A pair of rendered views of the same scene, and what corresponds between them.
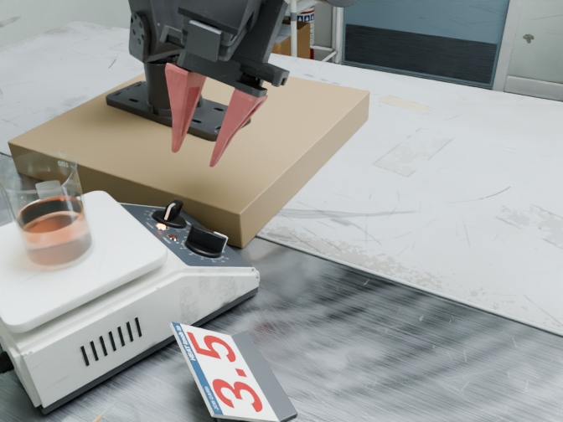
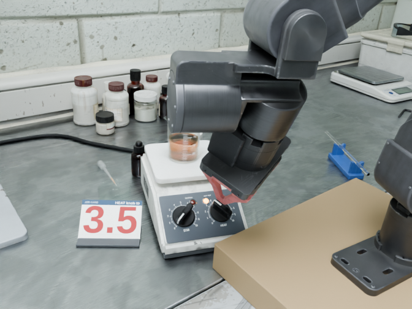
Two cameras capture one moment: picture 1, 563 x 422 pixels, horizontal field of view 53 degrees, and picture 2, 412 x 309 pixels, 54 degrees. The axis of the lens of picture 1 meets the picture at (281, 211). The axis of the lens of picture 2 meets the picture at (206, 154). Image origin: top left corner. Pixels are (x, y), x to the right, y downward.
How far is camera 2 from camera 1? 68 cm
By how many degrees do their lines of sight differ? 90
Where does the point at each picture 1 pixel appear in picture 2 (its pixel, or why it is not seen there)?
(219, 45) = not seen: hidden behind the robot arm
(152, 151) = (322, 227)
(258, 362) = (114, 242)
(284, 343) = (119, 257)
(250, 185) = (248, 259)
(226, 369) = (110, 221)
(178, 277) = (152, 192)
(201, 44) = not seen: hidden behind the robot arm
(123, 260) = (161, 168)
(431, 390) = (35, 300)
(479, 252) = not seen: outside the picture
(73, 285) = (156, 156)
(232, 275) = (159, 226)
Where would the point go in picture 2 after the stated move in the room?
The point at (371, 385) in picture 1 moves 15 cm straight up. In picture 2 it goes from (64, 278) to (50, 179)
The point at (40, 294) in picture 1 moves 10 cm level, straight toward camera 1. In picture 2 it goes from (157, 150) to (95, 151)
